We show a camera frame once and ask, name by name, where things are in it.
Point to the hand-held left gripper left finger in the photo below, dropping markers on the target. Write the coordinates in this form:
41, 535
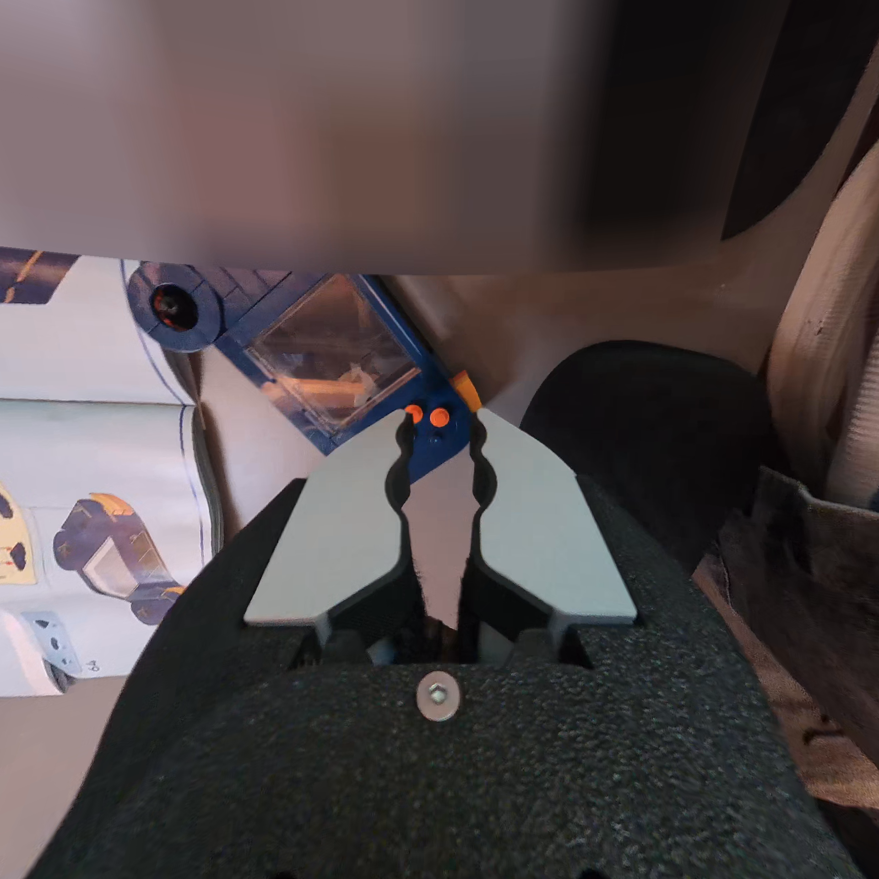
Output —
329, 535

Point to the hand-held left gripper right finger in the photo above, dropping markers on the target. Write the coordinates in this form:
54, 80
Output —
549, 535

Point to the blue toy brick car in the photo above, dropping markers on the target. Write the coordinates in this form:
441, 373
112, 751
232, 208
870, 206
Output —
200, 324

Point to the black quilted slipper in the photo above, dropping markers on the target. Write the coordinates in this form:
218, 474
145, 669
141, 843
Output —
652, 426

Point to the dark grey denim cloth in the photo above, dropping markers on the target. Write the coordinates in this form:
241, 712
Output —
790, 570

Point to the open instruction booklet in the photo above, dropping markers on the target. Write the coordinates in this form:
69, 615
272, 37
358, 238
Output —
103, 357

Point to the person's pale trouser leg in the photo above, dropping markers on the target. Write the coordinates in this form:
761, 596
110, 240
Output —
817, 357

